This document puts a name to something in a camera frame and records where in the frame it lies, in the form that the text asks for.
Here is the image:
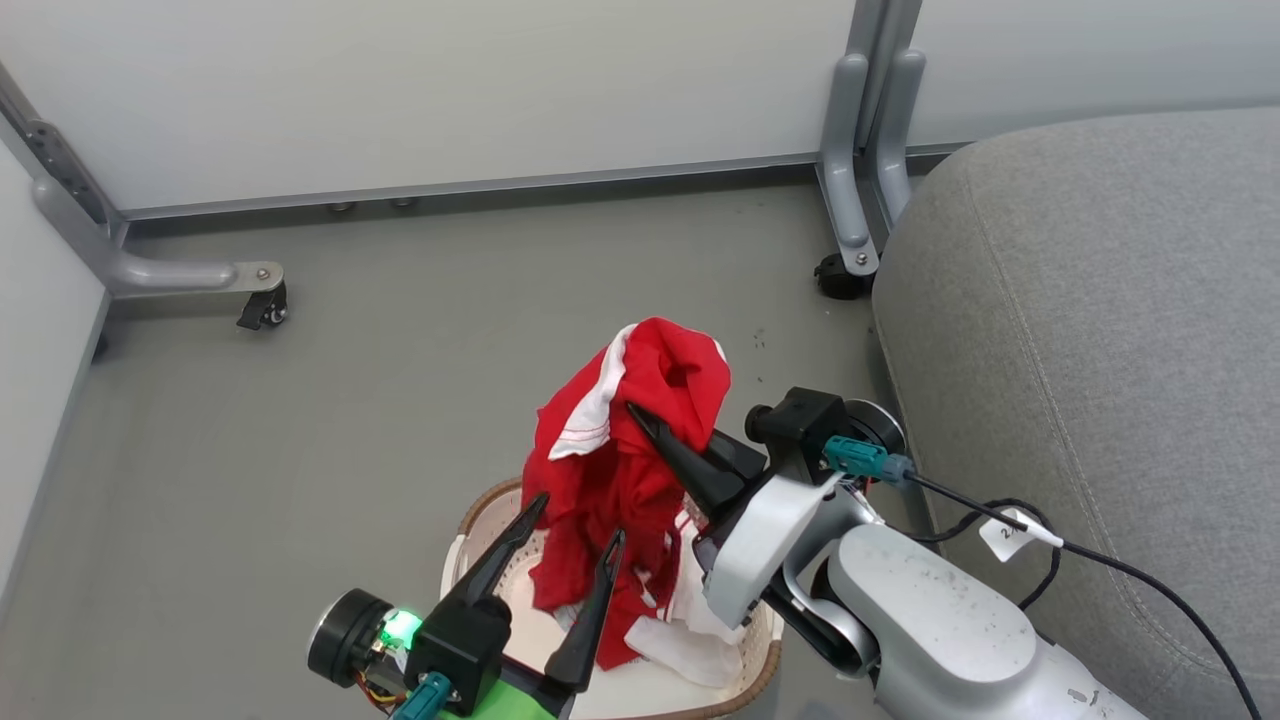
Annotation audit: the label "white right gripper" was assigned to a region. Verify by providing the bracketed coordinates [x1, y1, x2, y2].
[626, 402, 843, 629]

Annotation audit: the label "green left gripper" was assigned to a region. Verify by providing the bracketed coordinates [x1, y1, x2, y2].
[447, 491, 627, 720]

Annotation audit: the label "red garment with white trim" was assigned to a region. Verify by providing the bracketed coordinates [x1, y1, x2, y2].
[520, 317, 733, 671]

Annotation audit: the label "white round laundry basket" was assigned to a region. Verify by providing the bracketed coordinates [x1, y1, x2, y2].
[440, 477, 786, 720]

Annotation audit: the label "white cloth with red stripes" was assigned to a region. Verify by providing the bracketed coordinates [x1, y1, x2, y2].
[625, 508, 763, 689]

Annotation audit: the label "black caster wheel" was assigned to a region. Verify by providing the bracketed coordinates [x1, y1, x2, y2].
[813, 252, 880, 302]
[236, 283, 290, 332]

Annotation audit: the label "grey double partition leg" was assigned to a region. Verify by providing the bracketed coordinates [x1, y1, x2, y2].
[815, 0, 927, 277]

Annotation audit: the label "grey fabric sofa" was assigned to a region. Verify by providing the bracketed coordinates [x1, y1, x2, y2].
[872, 107, 1280, 720]

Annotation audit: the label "grey partition leg with screw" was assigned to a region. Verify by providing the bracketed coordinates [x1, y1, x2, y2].
[0, 60, 286, 301]

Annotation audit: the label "teal right cable connector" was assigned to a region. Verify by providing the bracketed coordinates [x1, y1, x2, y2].
[823, 436, 916, 488]

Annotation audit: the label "teal cable connector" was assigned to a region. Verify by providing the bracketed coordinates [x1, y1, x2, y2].
[390, 672, 456, 720]
[823, 436, 916, 488]

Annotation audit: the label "teal left cable connector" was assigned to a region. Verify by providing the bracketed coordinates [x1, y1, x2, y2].
[390, 672, 456, 720]

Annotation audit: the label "red yellow thin wires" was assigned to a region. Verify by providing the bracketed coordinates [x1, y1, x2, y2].
[353, 668, 409, 715]

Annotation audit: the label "white cable label tag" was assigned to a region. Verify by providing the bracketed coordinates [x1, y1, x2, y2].
[978, 508, 1065, 563]

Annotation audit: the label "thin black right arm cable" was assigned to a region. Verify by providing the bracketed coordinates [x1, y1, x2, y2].
[905, 470, 1263, 720]

